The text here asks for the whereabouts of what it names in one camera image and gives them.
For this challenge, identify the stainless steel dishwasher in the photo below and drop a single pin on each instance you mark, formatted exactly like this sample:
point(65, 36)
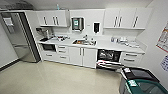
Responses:
point(109, 56)

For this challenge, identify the white two-door sink cabinet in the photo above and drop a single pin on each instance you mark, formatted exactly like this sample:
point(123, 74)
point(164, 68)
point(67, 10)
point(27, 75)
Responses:
point(82, 56)

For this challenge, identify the chrome faucet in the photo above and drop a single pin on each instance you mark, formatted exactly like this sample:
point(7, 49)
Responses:
point(85, 37)

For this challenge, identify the black soap dispenser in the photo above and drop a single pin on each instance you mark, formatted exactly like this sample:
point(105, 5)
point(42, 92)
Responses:
point(97, 27)

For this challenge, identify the steel paper towel dispenser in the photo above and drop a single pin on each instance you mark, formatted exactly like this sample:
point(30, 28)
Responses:
point(77, 24)

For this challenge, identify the white dish soap bottle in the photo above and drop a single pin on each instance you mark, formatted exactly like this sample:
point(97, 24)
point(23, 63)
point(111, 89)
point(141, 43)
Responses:
point(112, 39)

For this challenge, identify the black built-in microwave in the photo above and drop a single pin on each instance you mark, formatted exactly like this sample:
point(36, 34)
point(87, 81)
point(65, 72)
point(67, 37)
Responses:
point(48, 47)

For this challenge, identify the white wide drawer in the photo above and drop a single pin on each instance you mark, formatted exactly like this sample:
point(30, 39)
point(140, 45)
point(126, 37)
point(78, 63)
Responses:
point(49, 56)

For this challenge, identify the blue bottle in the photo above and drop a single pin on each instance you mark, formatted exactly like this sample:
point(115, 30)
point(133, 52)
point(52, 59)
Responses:
point(58, 7)

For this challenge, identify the white paper slip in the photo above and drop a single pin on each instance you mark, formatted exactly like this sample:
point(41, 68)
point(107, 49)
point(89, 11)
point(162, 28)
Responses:
point(127, 70)

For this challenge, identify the grey bin black lid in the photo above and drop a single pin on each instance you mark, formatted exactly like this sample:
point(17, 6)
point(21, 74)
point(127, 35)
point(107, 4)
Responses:
point(143, 74)

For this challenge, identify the stainless steel refrigerator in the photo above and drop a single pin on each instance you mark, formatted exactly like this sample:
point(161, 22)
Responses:
point(18, 38)

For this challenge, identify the white paper sheet on fridge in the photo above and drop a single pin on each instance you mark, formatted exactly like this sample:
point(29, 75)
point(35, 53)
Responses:
point(8, 22)

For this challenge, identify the white wall cabinet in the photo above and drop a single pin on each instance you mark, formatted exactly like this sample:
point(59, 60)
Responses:
point(127, 18)
point(52, 18)

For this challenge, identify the small blue-white wall notice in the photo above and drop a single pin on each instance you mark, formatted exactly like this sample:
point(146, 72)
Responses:
point(164, 63)

